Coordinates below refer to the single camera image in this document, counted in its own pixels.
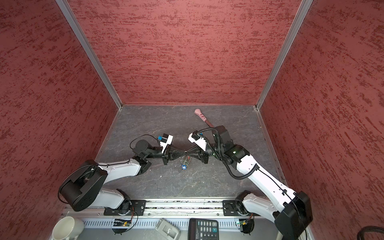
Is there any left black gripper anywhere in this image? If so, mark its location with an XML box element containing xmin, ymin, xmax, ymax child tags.
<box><xmin>145</xmin><ymin>144</ymin><xmax>187</xmax><ymax>165</ymax></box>

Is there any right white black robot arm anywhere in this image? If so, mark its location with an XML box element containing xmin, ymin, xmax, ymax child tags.
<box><xmin>189</xmin><ymin>126</ymin><xmax>313</xmax><ymax>240</ymax></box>

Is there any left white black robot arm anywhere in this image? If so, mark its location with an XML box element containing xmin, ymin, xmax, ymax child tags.
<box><xmin>58</xmin><ymin>139</ymin><xmax>186</xmax><ymax>216</ymax></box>

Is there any black calculator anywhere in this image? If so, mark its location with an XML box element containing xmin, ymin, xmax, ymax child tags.
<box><xmin>188</xmin><ymin>218</ymin><xmax>219</xmax><ymax>240</ymax></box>

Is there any grey plastic device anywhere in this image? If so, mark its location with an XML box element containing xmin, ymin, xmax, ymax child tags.
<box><xmin>155</xmin><ymin>219</ymin><xmax>181</xmax><ymax>240</ymax></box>

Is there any white mug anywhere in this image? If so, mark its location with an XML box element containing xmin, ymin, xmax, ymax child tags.
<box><xmin>52</xmin><ymin>217</ymin><xmax>85</xmax><ymax>240</ymax></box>

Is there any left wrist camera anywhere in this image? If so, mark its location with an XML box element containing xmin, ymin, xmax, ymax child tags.
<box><xmin>158</xmin><ymin>134</ymin><xmax>173</xmax><ymax>153</ymax></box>

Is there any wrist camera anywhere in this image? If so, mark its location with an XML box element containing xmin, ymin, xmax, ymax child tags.
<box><xmin>158</xmin><ymin>134</ymin><xmax>173</xmax><ymax>153</ymax></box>
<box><xmin>188</xmin><ymin>131</ymin><xmax>207</xmax><ymax>151</ymax></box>

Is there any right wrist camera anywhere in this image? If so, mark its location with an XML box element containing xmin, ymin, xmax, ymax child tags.
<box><xmin>188</xmin><ymin>131</ymin><xmax>207</xmax><ymax>151</ymax></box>

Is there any pink handled knife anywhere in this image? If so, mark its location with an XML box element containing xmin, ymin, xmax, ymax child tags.
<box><xmin>194</xmin><ymin>109</ymin><xmax>214</xmax><ymax>128</ymax></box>

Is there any aluminium front rail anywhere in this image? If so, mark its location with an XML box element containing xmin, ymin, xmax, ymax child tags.
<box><xmin>61</xmin><ymin>197</ymin><xmax>301</xmax><ymax>219</ymax></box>

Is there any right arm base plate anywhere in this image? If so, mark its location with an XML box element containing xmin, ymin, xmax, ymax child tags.
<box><xmin>222</xmin><ymin>200</ymin><xmax>260</xmax><ymax>217</ymax></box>

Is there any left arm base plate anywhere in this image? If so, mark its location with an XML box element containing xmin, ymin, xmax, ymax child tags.
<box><xmin>104</xmin><ymin>200</ymin><xmax>147</xmax><ymax>217</ymax></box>

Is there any black cable coil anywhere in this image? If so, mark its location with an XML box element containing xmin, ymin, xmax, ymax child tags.
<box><xmin>356</xmin><ymin>225</ymin><xmax>384</xmax><ymax>240</ymax></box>

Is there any right aluminium corner post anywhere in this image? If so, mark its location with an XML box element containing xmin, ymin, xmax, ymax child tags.
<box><xmin>256</xmin><ymin>0</ymin><xmax>313</xmax><ymax>111</ymax></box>

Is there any aluminium corner post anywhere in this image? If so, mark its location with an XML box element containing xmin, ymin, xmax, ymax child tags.
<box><xmin>256</xmin><ymin>0</ymin><xmax>313</xmax><ymax>111</ymax></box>
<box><xmin>56</xmin><ymin>0</ymin><xmax>124</xmax><ymax>111</ymax></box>

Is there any left aluminium corner post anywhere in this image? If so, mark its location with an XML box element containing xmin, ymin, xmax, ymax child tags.
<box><xmin>56</xmin><ymin>0</ymin><xmax>124</xmax><ymax>111</ymax></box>

